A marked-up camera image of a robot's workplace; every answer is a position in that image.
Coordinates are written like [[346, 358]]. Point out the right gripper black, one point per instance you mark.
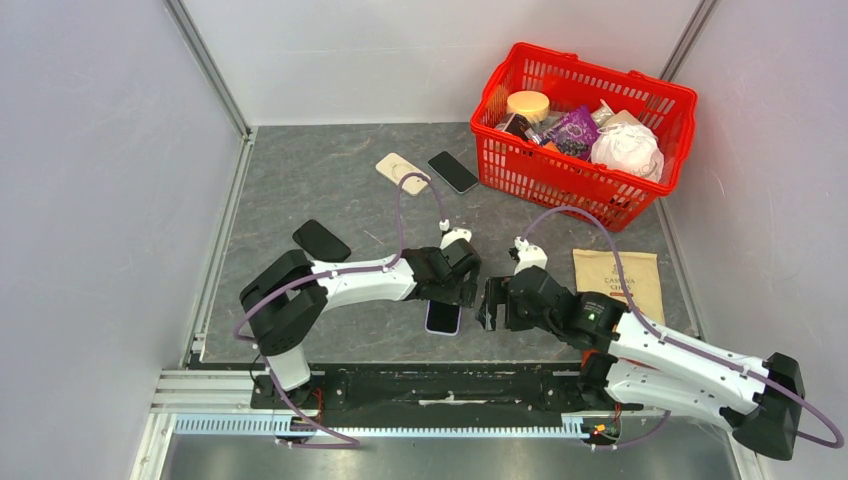
[[497, 294]]

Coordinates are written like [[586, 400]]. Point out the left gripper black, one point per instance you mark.
[[464, 293]]

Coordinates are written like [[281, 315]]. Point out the dark blue smartphone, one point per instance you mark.
[[443, 318]]

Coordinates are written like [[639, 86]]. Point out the lavender phone case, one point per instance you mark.
[[443, 319]]

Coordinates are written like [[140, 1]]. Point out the beige phone case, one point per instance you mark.
[[398, 170]]

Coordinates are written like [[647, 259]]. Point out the black phone case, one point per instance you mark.
[[316, 240]]

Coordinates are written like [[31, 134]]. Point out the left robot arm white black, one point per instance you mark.
[[283, 303]]

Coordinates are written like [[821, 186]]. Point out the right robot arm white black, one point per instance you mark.
[[629, 362]]

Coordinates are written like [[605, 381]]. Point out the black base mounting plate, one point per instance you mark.
[[452, 395]]

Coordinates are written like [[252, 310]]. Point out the cassava chips bag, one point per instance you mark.
[[598, 271]]

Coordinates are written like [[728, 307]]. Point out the black smartphone near basket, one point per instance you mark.
[[455, 174]]

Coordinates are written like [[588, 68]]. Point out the purple snack packet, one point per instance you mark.
[[574, 133]]

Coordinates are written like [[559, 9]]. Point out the red plastic shopping basket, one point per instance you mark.
[[514, 158]]

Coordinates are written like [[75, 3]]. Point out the yellow lid jar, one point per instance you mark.
[[532, 105]]

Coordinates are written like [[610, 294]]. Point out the white plastic bag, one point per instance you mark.
[[629, 148]]

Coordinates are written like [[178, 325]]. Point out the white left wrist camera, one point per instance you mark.
[[451, 234]]

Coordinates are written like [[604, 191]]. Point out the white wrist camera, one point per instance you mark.
[[451, 234], [527, 255]]

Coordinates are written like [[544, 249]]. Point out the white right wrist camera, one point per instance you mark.
[[527, 255]]

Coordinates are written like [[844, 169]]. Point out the aluminium frame rail front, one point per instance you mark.
[[245, 400]]

